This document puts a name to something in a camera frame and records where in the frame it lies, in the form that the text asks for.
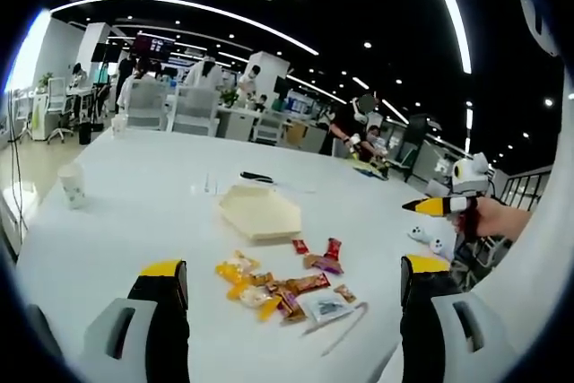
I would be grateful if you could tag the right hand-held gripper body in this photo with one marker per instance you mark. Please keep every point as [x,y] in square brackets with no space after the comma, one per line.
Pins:
[471,176]

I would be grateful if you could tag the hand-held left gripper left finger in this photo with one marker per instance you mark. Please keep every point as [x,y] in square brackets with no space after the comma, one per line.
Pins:
[152,338]

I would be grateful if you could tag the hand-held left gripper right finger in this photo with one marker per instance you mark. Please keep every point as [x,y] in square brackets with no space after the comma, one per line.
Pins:
[430,333]

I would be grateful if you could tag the pile of snack food packets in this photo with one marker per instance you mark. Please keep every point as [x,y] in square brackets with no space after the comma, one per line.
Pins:
[278,289]

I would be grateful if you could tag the beige hexagonal container tray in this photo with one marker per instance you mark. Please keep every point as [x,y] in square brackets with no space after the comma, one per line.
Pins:
[260,212]

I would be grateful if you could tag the person's right hand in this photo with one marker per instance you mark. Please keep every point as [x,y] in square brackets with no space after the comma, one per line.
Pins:
[498,217]

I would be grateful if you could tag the small white toy figure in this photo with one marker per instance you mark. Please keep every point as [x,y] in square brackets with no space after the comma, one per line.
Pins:
[417,232]

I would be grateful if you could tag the white game controller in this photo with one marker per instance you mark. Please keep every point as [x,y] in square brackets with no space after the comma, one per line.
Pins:
[439,245]

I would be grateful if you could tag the black railing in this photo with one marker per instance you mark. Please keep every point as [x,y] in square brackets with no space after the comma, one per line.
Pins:
[524,188]

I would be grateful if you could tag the clear plastic sachet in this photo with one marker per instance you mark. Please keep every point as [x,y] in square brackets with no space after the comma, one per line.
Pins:
[326,307]

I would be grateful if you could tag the person's white clothing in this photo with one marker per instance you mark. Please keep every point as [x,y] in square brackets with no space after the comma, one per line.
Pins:
[529,275]

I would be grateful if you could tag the printed paper cup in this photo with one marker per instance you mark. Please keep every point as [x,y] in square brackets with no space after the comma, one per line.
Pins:
[72,185]

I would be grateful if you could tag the black pen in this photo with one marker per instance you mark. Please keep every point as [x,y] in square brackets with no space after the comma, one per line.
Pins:
[256,176]

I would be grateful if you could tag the black waste bin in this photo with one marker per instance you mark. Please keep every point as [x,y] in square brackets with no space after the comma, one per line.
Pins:
[85,134]

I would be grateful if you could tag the plain white cup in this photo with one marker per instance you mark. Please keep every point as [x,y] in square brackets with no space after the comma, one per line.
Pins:
[119,125]

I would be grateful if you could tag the green potted plant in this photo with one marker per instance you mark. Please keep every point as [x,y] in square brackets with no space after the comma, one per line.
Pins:
[228,98]

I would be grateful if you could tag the white swivel office chair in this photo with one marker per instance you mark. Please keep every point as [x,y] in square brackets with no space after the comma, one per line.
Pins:
[58,105]

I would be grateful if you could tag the hanging display screen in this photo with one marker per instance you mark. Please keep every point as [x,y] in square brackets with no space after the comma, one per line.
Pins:
[153,46]

